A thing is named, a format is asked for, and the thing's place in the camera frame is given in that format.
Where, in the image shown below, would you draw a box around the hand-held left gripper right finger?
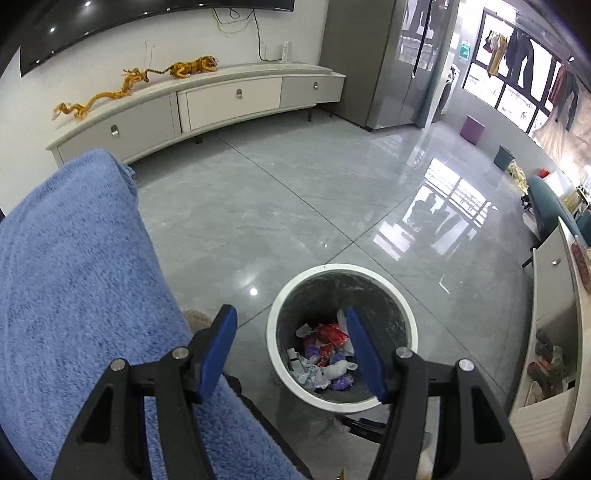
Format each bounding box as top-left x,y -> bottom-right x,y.
346,306 -> 537,480

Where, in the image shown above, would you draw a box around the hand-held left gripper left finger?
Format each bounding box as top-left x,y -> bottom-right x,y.
50,304 -> 238,480

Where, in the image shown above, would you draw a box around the red chips packet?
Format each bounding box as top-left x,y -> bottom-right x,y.
305,337 -> 338,366

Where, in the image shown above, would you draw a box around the silver wrapper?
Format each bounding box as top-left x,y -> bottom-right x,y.
287,349 -> 329,389

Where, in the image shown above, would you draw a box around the white round trash bin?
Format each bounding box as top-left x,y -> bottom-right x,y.
266,264 -> 419,413

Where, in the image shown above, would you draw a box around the beige fuzzy object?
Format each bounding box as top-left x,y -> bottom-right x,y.
182,310 -> 213,331

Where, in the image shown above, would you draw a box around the dark object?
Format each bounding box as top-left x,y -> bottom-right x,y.
335,414 -> 389,445

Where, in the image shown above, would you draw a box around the blue towel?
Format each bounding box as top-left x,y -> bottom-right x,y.
0,148 -> 305,480

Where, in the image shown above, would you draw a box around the white shelf unit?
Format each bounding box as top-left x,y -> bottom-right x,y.
508,217 -> 591,459

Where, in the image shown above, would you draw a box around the teal chair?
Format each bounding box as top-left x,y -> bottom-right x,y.
522,175 -> 579,269

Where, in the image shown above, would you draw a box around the teal storage bin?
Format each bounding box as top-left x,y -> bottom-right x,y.
493,144 -> 516,171

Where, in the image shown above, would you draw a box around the purple stool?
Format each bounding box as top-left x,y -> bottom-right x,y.
460,115 -> 485,144

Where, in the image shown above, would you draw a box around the white television cabinet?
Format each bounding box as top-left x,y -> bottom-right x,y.
45,62 -> 347,168

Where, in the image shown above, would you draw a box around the golden dragon figurine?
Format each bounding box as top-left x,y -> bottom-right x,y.
52,68 -> 151,121

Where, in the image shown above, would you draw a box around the beige hanging cloth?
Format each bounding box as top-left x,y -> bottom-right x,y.
531,111 -> 591,182

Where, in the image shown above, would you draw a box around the grey refrigerator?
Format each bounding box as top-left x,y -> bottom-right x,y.
320,0 -> 462,133

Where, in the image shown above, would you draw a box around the golden tiger figurine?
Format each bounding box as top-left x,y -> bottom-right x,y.
168,55 -> 219,79

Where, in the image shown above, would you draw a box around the hanging dark red top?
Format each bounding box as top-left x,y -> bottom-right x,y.
547,65 -> 581,131

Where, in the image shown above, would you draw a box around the hanging yellow garment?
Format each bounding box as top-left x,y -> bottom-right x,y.
487,32 -> 509,77

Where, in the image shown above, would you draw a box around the hanging dark trousers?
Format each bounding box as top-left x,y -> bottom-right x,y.
505,28 -> 536,89

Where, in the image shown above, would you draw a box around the television cable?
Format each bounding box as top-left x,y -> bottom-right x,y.
212,7 -> 282,63

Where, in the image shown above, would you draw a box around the black wall television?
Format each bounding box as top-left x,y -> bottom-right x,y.
18,0 -> 295,78

